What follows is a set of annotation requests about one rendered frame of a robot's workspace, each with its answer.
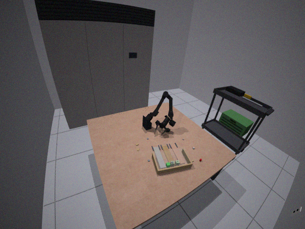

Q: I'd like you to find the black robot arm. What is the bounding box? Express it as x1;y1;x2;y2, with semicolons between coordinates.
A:
145;91;176;127

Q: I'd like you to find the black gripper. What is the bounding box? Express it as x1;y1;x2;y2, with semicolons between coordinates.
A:
155;120;170;134

